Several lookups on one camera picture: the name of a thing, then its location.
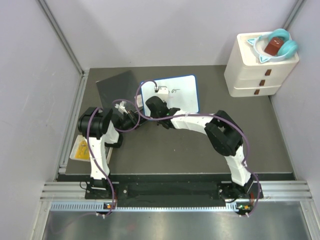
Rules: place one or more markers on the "aluminium frame rail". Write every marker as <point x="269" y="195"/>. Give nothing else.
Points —
<point x="271" y="190"/>

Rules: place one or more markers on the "brown wooden block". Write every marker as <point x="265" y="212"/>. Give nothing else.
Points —
<point x="274" y="46"/>

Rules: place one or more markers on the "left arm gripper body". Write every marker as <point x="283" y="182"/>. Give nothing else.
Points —
<point x="129" y="120"/>

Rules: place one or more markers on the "teal cat ear headphones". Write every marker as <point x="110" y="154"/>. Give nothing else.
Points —
<point x="287" y="51"/>

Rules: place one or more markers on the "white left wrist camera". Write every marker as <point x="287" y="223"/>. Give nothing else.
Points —
<point x="121" y="107"/>

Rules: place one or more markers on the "black notebook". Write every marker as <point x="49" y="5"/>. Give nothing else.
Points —
<point x="120" y="86"/>

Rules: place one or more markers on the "blue framed whiteboard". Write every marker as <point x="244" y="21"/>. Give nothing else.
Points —
<point x="183" y="93"/>

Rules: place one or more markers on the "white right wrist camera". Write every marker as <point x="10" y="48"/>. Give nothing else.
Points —
<point x="162" y="92"/>

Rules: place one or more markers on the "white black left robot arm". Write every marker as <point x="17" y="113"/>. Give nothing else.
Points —
<point x="102" y="131"/>

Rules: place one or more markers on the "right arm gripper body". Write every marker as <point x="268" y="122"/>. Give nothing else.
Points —
<point x="154" y="116"/>

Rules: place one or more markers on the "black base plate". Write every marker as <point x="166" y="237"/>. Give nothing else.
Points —
<point x="227" y="191"/>

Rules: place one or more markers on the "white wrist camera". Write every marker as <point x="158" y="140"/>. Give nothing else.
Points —
<point x="121" y="107"/>
<point x="162" y="92"/>

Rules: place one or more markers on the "yellow package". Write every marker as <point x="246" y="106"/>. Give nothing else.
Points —
<point x="80" y="150"/>

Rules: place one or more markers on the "white three drawer cabinet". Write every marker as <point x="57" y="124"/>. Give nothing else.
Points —
<point x="246" y="76"/>

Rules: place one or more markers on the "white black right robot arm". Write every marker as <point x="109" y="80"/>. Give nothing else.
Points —
<point x="224" y="135"/>

